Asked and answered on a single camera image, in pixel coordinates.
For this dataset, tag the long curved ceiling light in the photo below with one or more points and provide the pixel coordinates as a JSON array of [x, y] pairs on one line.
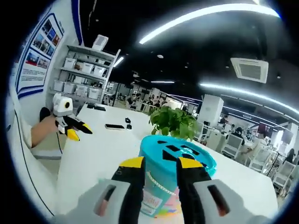
[[187, 16]]

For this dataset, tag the white ribbed box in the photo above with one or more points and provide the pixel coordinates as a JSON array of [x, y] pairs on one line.
[[100, 42]]

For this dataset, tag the blue framed wall poster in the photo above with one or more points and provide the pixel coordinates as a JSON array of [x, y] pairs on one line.
[[35, 63]]

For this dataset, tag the thin curved ceiling light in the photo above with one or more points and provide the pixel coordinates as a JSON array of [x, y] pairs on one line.
[[233, 89]]

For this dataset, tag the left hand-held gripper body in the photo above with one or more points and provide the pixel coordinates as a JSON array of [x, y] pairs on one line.
[[61, 105]]

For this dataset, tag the black phone on table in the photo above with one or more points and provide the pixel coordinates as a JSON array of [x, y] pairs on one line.
[[115, 126]]

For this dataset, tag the black car key fob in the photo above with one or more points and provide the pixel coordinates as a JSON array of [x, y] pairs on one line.
[[128, 119], [129, 127]]

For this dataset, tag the row of white storage bins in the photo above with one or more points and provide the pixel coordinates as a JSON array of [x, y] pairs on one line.
[[70, 63]]

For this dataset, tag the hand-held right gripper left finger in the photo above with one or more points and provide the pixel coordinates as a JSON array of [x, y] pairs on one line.
[[112, 200]]

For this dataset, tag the group of white office chairs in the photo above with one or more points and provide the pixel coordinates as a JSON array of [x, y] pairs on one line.
[[233, 144]]

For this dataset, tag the black chair back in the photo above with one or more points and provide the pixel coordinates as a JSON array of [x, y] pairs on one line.
[[44, 114]]

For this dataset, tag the grey pillar monitor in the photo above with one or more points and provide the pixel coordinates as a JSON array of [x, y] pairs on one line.
[[287, 135]]

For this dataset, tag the teal toy storage bucket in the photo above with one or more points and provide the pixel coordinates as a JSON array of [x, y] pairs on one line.
[[154, 149]]

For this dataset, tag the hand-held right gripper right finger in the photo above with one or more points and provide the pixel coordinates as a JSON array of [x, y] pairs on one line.
[[205, 203]]

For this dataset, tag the ceiling air conditioner vent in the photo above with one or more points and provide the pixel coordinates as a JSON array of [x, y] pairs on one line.
[[250, 70]]

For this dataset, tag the white table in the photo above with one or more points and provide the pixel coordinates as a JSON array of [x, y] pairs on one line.
[[105, 151]]

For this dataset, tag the black flat device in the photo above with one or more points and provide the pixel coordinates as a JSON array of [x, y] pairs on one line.
[[96, 107]]

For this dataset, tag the green potted plant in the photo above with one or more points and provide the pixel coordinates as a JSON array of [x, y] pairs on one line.
[[172, 121]]

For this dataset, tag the grey metal shelf rack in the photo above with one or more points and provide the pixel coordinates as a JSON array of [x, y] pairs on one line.
[[81, 74]]

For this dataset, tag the dark red hanging screen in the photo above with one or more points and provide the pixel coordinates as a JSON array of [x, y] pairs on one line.
[[265, 130]]

